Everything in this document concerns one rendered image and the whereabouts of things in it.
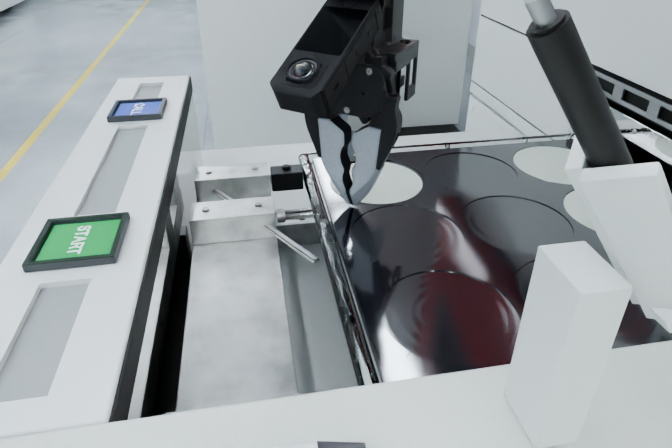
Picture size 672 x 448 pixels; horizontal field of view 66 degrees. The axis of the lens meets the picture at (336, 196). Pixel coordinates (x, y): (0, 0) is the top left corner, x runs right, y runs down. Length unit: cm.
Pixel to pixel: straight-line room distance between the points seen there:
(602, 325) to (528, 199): 36
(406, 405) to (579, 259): 10
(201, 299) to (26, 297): 14
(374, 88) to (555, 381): 29
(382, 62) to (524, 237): 20
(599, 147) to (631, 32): 56
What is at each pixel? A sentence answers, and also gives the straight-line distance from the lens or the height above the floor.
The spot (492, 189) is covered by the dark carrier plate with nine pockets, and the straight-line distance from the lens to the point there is 57.
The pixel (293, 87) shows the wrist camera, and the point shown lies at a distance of 38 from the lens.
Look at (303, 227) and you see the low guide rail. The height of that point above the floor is 84.
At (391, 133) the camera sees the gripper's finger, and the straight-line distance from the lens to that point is 45.
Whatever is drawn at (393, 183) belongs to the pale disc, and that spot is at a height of 90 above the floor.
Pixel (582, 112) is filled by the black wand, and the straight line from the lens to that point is 17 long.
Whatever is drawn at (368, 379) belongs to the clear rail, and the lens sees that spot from 35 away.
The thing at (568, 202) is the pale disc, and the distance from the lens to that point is 57.
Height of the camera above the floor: 116
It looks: 30 degrees down
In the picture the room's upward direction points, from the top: straight up
